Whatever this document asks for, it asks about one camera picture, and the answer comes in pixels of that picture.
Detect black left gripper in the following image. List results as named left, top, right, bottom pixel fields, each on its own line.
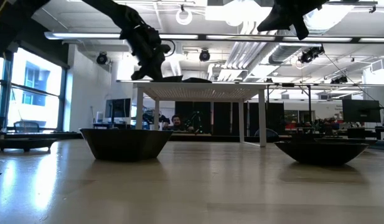
left=119, top=23, right=172, bottom=82

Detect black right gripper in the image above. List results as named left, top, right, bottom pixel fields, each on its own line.
left=256, top=0, right=329, bottom=40

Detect black oval mini plate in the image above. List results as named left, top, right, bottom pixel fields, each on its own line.
left=181, top=77, right=213, bottom=84

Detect black leaf-shaped mini plate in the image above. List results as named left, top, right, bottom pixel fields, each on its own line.
left=274, top=141, right=370, bottom=166

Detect black deep square mini plate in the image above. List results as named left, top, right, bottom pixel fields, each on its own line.
left=79, top=128, right=174, bottom=162

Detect black flat square mini plate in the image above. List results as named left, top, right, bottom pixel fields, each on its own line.
left=0, top=138, right=59, bottom=153

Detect black ceiling spotlight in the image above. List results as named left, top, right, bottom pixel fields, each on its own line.
left=297, top=45, right=325, bottom=65
left=330, top=75, right=349, bottom=85

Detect black computer monitor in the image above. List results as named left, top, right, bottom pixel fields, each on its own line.
left=104, top=98, right=132, bottom=125
left=342, top=99, right=382, bottom=123

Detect white perforated metal shelf riser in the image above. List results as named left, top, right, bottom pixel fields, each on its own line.
left=133, top=81, right=268, bottom=148

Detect person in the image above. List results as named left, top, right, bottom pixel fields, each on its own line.
left=166, top=114, right=195, bottom=133

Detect overhead light bar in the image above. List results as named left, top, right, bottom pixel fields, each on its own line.
left=44, top=30, right=384, bottom=44

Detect dark blue office chair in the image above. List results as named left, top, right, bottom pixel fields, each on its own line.
left=253, top=128, right=281, bottom=141

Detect large window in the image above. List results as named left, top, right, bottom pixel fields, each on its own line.
left=0, top=46, right=68, bottom=132

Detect black mesh office chair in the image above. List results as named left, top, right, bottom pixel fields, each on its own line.
left=13, top=121, right=40, bottom=134

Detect white ring light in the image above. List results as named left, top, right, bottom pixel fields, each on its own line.
left=175, top=8, right=194, bottom=26

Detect black curtain wall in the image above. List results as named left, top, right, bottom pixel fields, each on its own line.
left=174, top=101, right=286, bottom=136

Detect black aluminium table frame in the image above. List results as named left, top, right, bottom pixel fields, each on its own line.
left=0, top=131, right=317, bottom=143

